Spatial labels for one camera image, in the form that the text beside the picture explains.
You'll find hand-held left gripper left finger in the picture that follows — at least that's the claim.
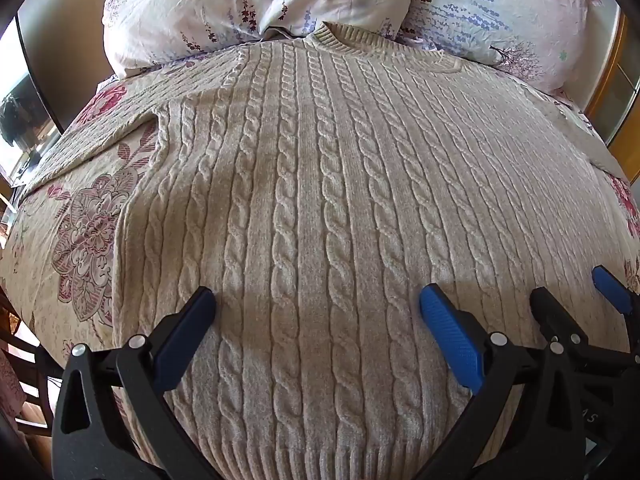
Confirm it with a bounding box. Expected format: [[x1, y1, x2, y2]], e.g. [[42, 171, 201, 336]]
[[52, 286, 221, 480]]

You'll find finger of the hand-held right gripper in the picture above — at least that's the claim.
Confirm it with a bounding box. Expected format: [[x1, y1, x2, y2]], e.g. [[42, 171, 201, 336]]
[[530, 287, 588, 350], [591, 265, 640, 316]]

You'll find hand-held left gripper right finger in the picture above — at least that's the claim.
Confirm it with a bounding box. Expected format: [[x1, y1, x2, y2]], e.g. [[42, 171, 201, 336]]
[[415, 283, 586, 480]]

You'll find beige cable-knit sweater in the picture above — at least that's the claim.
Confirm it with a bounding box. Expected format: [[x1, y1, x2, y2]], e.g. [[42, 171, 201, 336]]
[[20, 22, 626, 480]]

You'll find floral bedspread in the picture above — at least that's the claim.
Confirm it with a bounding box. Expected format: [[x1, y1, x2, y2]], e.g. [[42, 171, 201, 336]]
[[0, 55, 640, 480]]

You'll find dark wooden chair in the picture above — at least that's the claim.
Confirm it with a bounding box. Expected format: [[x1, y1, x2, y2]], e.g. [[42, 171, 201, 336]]
[[0, 285, 66, 438]]

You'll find wooden cabinet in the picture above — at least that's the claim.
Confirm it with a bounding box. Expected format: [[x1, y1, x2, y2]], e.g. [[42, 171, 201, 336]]
[[584, 12, 640, 183]]

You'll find lavender print pillow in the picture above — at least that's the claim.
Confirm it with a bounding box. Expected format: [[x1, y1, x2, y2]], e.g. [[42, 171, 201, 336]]
[[397, 0, 603, 95]]

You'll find black framed glass panel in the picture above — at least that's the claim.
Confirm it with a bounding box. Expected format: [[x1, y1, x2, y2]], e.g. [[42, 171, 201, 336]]
[[0, 12, 63, 188]]

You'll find pale pink floral pillow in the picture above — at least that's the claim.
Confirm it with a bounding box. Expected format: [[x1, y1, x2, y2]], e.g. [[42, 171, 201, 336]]
[[100, 0, 416, 78]]

